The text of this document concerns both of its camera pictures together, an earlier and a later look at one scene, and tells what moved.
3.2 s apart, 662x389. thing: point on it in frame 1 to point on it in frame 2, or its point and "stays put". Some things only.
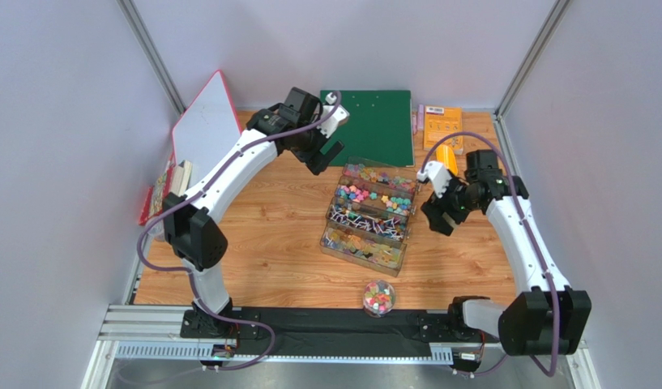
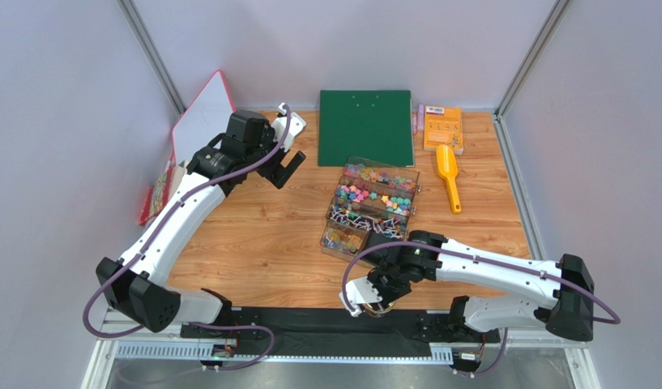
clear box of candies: [376, 252] stays put
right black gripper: [442, 212] to [386, 291]
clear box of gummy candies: [382, 173] stays put
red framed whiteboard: [207, 126] stays put
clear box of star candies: [385, 195] stays put
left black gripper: [322, 160] to [277, 168]
